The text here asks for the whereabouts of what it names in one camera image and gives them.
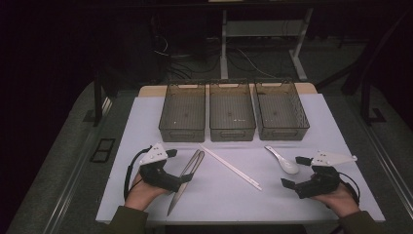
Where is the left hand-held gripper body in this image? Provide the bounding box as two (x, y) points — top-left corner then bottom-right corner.
(138, 141), (183, 194)

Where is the white ceramic spoon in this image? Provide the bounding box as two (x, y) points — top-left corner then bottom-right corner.
(263, 144), (300, 176)

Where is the white table mat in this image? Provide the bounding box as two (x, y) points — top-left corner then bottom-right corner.
(95, 93), (386, 225)

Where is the silver knife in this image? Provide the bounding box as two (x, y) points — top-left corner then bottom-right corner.
(167, 149), (206, 216)

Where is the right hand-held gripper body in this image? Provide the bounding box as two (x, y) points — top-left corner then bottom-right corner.
(294, 149), (358, 200)

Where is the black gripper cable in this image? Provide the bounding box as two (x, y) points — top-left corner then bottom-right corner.
(339, 171), (361, 207)
(123, 145), (154, 201)

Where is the white chopstick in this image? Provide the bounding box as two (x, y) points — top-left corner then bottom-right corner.
(198, 143), (261, 189)
(201, 146), (263, 192)

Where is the black floor cable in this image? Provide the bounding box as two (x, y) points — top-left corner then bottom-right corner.
(152, 16), (222, 80)

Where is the person's right hand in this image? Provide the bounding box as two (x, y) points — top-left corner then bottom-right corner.
(311, 181), (361, 218)

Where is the clear grey plastic basket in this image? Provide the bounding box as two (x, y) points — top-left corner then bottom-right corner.
(158, 82), (207, 143)
(253, 79), (311, 141)
(208, 81), (257, 142)

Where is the person's left hand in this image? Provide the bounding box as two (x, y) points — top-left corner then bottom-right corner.
(124, 172), (170, 213)

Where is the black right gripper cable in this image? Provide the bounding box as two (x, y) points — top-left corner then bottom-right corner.
(339, 171), (361, 207)

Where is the white metal desk frame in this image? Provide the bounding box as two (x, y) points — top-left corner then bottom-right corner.
(220, 8), (315, 82)

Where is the black metal stand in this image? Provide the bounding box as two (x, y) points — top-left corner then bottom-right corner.
(359, 76), (388, 126)

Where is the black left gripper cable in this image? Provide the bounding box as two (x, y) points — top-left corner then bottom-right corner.
(123, 145), (154, 201)

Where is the white floor cable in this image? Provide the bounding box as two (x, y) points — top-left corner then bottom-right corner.
(236, 48), (278, 79)

